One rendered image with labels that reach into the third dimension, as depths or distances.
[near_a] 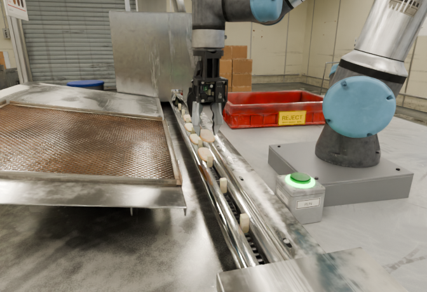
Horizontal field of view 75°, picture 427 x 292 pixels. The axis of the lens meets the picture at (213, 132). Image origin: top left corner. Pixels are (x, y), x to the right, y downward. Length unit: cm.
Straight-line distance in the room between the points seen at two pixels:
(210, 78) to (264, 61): 787
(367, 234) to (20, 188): 60
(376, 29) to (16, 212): 77
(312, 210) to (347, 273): 24
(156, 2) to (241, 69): 313
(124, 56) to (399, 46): 120
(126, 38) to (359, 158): 116
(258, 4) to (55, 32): 755
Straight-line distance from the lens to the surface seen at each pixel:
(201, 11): 64
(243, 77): 542
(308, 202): 57
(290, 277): 34
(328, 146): 73
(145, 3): 254
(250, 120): 115
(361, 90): 54
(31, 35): 817
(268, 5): 60
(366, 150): 73
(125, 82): 150
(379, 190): 72
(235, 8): 62
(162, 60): 149
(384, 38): 57
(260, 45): 841
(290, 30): 880
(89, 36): 785
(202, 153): 79
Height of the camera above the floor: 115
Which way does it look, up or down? 17 degrees down
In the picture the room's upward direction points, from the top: straight up
